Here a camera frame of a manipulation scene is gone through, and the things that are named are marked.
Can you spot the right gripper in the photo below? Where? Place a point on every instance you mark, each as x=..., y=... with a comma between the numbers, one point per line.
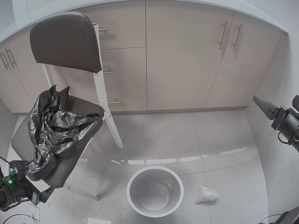
x=286, y=122

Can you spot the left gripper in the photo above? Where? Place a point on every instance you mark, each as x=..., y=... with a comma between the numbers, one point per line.
x=32, y=194

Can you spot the black plastic bag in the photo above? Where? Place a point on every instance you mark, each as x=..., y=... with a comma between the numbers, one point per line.
x=58, y=125

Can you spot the clear plastic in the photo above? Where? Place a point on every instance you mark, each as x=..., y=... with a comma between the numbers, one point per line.
x=206, y=194

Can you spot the white trash bin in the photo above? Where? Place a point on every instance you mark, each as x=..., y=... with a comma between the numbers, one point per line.
x=154, y=190

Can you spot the beige cabinet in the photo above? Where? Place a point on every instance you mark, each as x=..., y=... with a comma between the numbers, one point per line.
x=186, y=55

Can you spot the grey padded white chair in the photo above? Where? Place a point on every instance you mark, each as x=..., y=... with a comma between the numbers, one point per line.
x=65, y=38

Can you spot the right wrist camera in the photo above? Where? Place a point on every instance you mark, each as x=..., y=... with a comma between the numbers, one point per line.
x=296, y=104

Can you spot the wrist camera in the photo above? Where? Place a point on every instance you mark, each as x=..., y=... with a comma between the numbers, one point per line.
x=296, y=104
x=17, y=171

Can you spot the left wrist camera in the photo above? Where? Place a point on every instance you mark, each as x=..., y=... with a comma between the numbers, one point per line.
x=17, y=171

